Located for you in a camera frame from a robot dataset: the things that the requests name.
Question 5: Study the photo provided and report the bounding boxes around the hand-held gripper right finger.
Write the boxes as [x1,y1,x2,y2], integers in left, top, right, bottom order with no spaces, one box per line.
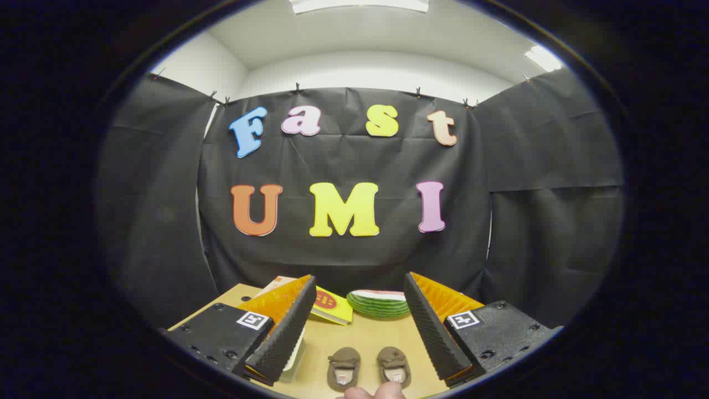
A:
[403,272,563,387]

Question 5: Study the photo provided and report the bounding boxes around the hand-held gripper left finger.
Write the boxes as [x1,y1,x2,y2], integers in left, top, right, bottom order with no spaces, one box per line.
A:
[160,274,317,387]

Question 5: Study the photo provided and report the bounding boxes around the pale fabric storage box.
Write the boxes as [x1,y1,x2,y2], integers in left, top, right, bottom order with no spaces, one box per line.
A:
[277,327,306,384]

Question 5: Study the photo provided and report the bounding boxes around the brown fuzzy shoe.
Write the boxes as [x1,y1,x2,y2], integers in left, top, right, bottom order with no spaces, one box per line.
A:
[377,346,412,388]
[327,347,362,392]

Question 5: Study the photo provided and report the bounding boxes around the beige book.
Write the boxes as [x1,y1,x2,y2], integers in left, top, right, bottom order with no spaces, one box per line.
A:
[255,275,300,297]

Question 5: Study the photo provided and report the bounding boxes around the yellow book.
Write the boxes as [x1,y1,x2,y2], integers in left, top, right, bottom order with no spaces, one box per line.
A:
[310,285,354,326]

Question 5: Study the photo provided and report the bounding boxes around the watermelon slice plush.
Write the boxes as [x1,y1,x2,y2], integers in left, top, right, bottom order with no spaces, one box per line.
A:
[347,289,412,319]

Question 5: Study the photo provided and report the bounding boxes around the ceiling light panel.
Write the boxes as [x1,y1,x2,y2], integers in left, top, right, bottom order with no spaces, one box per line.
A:
[289,0,430,14]
[525,44,563,73]

